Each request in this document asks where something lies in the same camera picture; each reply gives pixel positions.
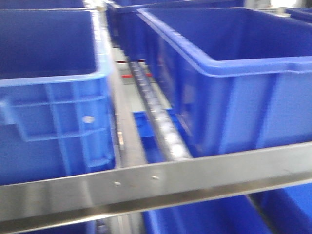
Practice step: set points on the steel roller track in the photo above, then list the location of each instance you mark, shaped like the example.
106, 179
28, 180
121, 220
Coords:
168, 137

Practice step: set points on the large blue crate right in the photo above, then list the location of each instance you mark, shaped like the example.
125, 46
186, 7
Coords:
237, 79

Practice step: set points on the large blue crate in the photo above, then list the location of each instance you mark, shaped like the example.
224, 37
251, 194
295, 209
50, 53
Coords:
56, 114
237, 79

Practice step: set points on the large blue crate left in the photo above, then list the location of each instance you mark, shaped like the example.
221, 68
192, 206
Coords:
56, 114

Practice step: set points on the steel front rack bar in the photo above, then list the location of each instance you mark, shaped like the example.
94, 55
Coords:
68, 200

